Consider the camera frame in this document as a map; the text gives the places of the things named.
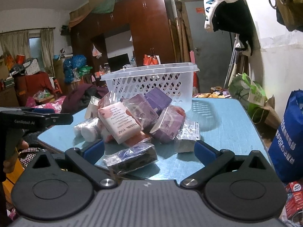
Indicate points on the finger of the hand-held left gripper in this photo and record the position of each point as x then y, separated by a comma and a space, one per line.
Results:
42, 111
59, 119

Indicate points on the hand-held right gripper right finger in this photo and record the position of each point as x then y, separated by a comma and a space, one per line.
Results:
205, 151

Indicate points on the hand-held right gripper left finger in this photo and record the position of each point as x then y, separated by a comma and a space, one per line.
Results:
94, 150

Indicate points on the white round containers packet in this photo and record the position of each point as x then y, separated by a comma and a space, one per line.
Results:
87, 130

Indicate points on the small clear packet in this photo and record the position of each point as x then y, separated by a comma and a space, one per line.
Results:
189, 132

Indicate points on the white cloth packet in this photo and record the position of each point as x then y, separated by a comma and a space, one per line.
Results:
91, 107

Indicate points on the black item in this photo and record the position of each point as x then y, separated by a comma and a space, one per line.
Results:
135, 157

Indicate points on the purple packet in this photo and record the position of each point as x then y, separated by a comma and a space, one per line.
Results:
167, 125
139, 110

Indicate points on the red packet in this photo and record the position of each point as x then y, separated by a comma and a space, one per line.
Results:
179, 111

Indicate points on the pink item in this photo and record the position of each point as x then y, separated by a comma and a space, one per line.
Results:
106, 100

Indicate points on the purple box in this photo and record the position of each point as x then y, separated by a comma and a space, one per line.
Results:
157, 99

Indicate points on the white plastic basket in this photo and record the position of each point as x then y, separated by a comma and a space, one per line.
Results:
151, 82

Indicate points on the person's left hand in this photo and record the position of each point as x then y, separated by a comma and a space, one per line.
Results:
23, 144

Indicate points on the pink floral blanket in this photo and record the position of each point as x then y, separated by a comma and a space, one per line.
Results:
51, 104

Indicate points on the red plastic stool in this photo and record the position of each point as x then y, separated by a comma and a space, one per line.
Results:
57, 86

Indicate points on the red cloth covered furniture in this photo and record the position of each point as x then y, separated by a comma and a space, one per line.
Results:
33, 82

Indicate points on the dark maroon clothing pile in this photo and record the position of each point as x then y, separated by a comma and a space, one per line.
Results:
79, 97

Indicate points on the checkered cloth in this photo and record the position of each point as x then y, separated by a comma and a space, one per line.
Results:
27, 155

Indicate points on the blue plastic bags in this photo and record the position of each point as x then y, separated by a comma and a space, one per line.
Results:
73, 65

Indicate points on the pile of snack packets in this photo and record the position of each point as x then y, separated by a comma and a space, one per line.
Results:
213, 94

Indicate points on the beige curtain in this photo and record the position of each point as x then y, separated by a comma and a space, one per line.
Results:
14, 45
47, 49

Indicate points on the green white shopping bag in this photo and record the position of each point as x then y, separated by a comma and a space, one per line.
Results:
251, 92

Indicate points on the brown paper bag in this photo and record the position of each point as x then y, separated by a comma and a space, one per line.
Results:
272, 117

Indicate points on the pink white hanging bag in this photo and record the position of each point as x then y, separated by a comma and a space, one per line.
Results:
95, 51

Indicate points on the black television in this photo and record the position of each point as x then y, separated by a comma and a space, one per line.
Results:
118, 62

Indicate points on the blue shopping bag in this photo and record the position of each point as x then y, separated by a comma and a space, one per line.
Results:
288, 134

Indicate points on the metal crutch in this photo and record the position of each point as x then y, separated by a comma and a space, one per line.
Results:
233, 59

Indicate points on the pink roll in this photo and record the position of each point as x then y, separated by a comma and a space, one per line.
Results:
193, 55

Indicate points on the red cardboard box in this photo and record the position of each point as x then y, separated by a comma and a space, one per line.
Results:
294, 201

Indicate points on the orange white plastic bag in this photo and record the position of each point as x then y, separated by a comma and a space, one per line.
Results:
150, 60

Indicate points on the grey door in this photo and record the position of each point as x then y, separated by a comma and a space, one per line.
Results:
196, 35

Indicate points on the wooden planks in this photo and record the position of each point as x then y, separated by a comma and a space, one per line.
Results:
181, 33

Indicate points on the brown wooden wardrobe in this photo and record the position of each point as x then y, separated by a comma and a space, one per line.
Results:
146, 28

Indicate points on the black hanging garment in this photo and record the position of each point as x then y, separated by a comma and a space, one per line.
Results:
234, 21

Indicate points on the red door sign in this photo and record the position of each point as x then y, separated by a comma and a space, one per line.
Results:
200, 10

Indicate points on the olive hanging bag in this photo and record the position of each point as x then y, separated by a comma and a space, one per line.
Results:
292, 11

